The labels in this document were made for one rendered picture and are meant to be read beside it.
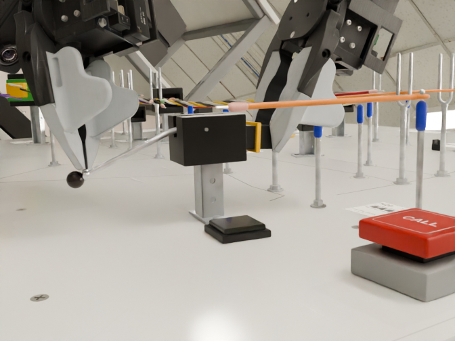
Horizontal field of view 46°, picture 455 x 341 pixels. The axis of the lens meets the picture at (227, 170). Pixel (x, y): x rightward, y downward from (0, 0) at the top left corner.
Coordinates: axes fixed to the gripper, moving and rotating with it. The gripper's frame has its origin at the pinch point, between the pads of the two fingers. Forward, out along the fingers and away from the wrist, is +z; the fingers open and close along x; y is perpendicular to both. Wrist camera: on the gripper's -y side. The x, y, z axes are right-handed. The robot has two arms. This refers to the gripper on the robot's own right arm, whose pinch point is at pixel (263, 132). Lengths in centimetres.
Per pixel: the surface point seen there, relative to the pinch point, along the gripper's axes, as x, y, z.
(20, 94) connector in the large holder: 68, -18, 5
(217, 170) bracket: -1.1, -3.3, 4.7
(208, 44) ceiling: 489, 145, -113
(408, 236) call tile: -21.1, -0.1, 4.3
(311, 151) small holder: 28.3, 22.8, -3.4
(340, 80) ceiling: 338, 215, -102
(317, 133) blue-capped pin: -1.6, 4.2, -1.7
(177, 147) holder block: -0.6, -7.2, 4.1
